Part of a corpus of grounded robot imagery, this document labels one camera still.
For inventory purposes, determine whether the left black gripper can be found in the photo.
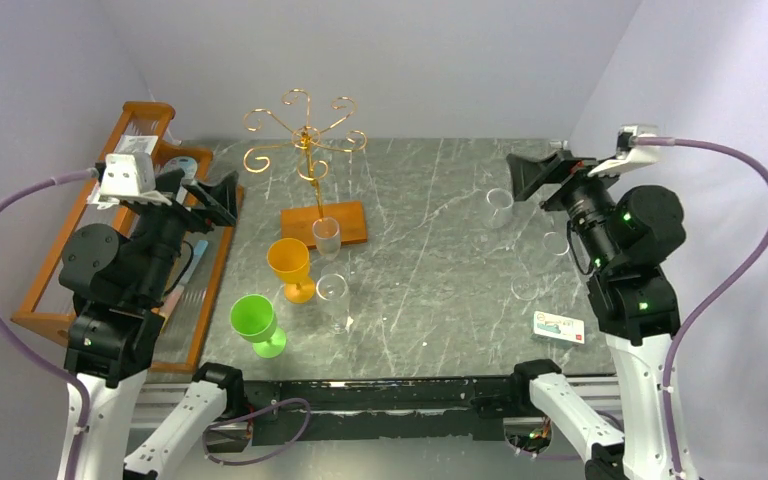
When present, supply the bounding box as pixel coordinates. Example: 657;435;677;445
136;167;240;300

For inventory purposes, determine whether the orange plastic wine glass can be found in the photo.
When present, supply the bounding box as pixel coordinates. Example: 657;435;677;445
266;238;315;304

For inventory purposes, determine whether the clear wine glass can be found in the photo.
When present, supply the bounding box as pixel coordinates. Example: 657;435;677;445
312;217;342;261

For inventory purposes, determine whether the clear champagne flute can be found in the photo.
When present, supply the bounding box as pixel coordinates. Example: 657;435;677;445
315;273;351;332

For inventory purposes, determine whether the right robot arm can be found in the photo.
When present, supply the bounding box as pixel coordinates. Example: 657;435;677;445
506;150;698;479

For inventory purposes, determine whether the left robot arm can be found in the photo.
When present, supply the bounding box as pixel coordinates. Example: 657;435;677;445
58;170;248;479

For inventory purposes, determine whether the wooden dish drying rack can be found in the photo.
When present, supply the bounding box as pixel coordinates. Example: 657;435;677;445
11;101;243;387

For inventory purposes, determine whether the green plastic wine glass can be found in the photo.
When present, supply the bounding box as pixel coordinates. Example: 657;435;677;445
229;294;287;359

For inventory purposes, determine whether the blue packaged tool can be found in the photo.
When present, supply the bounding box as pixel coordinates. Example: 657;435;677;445
159;156;198;179

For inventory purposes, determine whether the clear glass far right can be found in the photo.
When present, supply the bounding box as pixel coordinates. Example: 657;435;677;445
481;188;514;229

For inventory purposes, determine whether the clear glass right edge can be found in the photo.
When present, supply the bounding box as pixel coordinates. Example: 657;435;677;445
542;231;570;256

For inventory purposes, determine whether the white packaged item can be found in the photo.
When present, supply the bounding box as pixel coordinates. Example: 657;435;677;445
113;134;159;156

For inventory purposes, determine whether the blue pink toothbrush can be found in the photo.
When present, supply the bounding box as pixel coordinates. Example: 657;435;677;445
158;239;209;319

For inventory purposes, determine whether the clear glass right front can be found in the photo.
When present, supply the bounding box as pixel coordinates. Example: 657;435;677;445
510;274;545;302

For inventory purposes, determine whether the small white card box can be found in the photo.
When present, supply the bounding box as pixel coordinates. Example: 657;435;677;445
532;311;585;345

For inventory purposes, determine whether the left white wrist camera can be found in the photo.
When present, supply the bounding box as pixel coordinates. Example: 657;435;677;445
86;152;172;210

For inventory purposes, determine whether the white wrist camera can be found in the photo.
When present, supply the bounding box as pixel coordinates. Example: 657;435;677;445
86;152;172;210
587;124;661;178

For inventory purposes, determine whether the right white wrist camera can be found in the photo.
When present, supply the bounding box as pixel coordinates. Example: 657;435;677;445
587;124;661;178

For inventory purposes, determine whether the gold wire wine glass rack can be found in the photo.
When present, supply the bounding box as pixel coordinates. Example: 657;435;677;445
242;88;369;249

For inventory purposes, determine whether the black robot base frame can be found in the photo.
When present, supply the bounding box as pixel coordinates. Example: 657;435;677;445
245;375;541;446

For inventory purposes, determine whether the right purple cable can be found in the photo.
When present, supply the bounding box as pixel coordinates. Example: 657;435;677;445
631;136;768;480

